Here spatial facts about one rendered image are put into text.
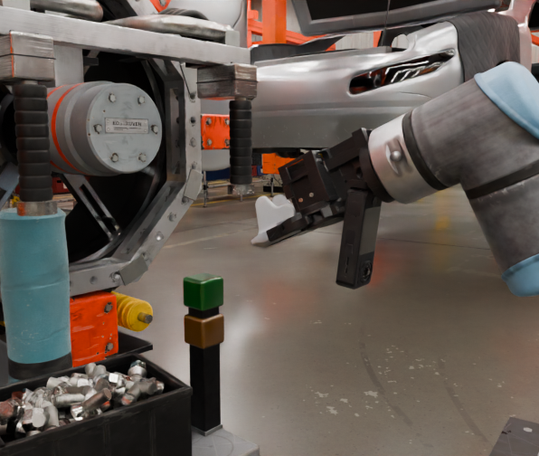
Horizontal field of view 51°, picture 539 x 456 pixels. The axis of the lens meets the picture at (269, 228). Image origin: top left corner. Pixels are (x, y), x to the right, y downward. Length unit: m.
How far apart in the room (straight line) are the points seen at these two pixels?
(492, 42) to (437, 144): 3.09
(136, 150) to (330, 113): 2.58
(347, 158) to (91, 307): 0.54
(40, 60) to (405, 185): 0.42
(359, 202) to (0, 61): 0.43
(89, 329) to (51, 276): 0.22
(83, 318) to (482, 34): 2.97
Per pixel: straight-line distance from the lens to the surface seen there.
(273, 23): 5.46
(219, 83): 0.92
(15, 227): 0.81
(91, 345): 1.03
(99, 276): 1.02
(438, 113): 0.58
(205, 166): 1.73
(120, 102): 0.85
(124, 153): 0.85
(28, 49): 0.70
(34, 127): 0.69
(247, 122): 0.90
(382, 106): 3.28
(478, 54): 3.53
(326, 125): 3.40
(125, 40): 0.81
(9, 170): 1.04
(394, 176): 0.60
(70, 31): 0.77
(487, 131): 0.56
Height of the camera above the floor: 0.83
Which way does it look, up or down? 9 degrees down
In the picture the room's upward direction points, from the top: straight up
